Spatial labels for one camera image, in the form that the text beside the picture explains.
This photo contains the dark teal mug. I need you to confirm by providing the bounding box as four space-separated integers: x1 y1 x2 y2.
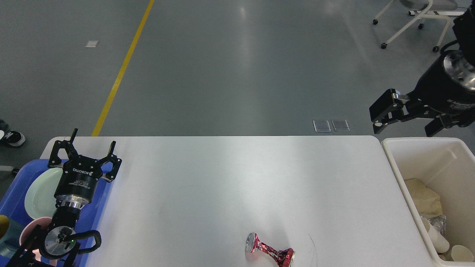
0 214 24 258

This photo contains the right floor outlet cover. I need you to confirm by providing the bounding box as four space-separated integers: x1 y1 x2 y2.
331 119 351 132

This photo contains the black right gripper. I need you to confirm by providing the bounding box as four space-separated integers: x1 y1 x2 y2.
369 50 475 137

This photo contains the left floor outlet cover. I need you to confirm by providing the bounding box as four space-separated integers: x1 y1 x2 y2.
313 119 331 132

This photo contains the crushed red can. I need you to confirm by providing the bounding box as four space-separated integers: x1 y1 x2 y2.
245 232 295 267

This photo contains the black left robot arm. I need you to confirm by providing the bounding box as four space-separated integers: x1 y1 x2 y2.
7 129 122 267

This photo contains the person in jeans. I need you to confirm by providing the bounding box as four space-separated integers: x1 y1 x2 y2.
0 118 26 147

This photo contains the pink mug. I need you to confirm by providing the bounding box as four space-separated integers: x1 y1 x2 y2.
19 217 52 261

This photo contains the white paper cup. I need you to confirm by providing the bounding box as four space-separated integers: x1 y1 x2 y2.
445 245 474 262
421 217 450 254

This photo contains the aluminium foil tray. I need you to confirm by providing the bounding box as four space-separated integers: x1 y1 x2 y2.
429 214 447 237

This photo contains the floor outlet cover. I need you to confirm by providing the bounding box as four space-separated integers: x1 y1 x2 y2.
313 119 331 132
331 119 351 132

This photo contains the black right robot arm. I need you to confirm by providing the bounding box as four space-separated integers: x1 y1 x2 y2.
369 4 475 137

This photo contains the light green plate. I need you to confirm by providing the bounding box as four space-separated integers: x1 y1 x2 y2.
24 168 62 220

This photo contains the brown paper bag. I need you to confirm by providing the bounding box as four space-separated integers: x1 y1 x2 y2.
404 179 444 218

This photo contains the beige plastic bin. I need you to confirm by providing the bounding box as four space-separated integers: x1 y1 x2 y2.
381 137 475 267

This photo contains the white chair base left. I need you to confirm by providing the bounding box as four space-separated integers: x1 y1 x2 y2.
0 165 19 176

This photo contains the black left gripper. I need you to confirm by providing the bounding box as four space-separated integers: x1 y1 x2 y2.
47 128 122 206

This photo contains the white office chair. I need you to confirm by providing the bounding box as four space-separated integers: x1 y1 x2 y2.
380 0 463 52

